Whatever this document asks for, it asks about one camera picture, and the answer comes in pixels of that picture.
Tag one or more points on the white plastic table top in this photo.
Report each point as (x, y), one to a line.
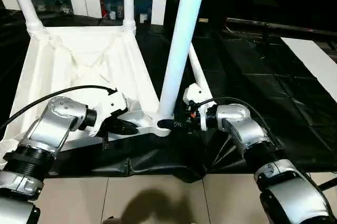
(79, 50)

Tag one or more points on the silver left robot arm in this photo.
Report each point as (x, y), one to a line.
(58, 118)

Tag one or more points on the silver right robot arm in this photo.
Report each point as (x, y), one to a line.
(242, 121)

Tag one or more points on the black plastic mat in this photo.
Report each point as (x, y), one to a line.
(263, 97)

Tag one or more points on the small yellow label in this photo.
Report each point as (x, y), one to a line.
(204, 20)

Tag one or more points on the black flat screen television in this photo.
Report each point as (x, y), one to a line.
(276, 24)

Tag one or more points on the black metal table leg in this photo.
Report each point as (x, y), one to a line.
(326, 184)

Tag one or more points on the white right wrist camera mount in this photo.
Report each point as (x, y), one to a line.
(194, 92)

